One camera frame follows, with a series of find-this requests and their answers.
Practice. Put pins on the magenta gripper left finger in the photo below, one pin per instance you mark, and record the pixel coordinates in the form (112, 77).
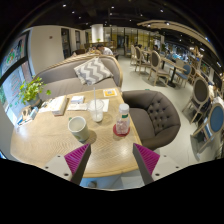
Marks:
(77, 161)

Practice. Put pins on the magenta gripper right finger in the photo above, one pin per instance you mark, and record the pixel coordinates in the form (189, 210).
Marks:
(146, 160)

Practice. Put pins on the clear plastic water bottle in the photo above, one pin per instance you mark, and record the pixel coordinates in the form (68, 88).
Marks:
(123, 120)

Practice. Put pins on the green and white mug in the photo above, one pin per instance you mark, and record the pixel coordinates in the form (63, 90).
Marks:
(78, 127)

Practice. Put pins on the grey tufted armchair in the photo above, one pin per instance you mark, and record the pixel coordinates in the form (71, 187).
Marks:
(154, 116)

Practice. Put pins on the red round coaster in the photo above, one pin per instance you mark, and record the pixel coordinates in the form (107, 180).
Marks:
(120, 135)

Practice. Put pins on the white paper leaflet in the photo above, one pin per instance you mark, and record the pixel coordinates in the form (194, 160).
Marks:
(83, 106)

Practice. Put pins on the clear plastic cup with straw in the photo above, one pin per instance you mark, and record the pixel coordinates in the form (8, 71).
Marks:
(95, 107)

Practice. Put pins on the white menu booklet stack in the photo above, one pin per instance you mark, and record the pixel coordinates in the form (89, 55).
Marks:
(57, 105)

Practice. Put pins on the blue tissue box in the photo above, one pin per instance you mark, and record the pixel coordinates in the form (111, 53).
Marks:
(27, 115)

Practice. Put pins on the yellow table card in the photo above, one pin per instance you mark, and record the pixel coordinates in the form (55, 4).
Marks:
(109, 92)

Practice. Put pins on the blue seat wooden chair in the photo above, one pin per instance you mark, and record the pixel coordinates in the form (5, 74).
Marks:
(210, 127)

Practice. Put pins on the grey curved sofa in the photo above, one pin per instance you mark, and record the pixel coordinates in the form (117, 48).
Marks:
(61, 79)

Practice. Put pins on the green potted plant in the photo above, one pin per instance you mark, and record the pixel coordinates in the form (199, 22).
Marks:
(29, 92)

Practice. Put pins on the grey chevron pillow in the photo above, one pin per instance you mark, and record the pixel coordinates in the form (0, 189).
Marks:
(92, 71)

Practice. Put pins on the wooden dining chair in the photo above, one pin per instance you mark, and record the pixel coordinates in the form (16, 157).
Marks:
(156, 69)

